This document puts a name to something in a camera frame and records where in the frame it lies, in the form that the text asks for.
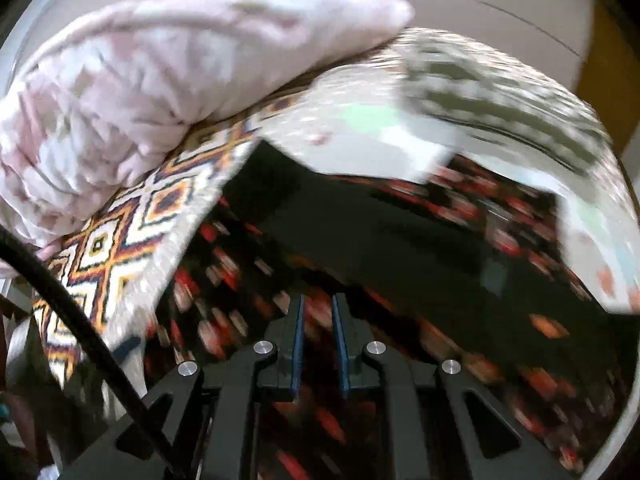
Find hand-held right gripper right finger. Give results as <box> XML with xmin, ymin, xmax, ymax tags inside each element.
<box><xmin>332</xmin><ymin>294</ymin><xmax>573</xmax><ymax>480</ymax></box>

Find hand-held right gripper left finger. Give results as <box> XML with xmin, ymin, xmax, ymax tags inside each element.
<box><xmin>60</xmin><ymin>294</ymin><xmax>307</xmax><ymax>480</ymax></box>

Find black floral garment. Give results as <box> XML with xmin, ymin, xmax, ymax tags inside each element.
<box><xmin>142</xmin><ymin>140</ymin><xmax>632</xmax><ymax>480</ymax></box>

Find orange geometric patterned blanket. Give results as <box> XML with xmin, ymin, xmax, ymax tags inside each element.
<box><xmin>31</xmin><ymin>89</ymin><xmax>312</xmax><ymax>387</ymax></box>

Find dotted beige bed sheet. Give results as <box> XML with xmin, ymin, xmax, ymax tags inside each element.
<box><xmin>259</xmin><ymin>27</ymin><xmax>640</xmax><ymax>313</ymax></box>

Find green pillow with white print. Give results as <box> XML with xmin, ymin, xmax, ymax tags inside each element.
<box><xmin>399</xmin><ymin>44</ymin><xmax>610</xmax><ymax>177</ymax></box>

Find pink fluffy comforter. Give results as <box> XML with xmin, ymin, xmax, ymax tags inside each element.
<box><xmin>0</xmin><ymin>0</ymin><xmax>417</xmax><ymax>277</ymax></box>

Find wooden door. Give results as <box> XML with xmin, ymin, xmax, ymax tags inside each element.
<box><xmin>575</xmin><ymin>0</ymin><xmax>640</xmax><ymax>161</ymax></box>

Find black cable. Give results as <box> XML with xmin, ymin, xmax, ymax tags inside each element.
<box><xmin>0</xmin><ymin>229</ymin><xmax>187</xmax><ymax>480</ymax></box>

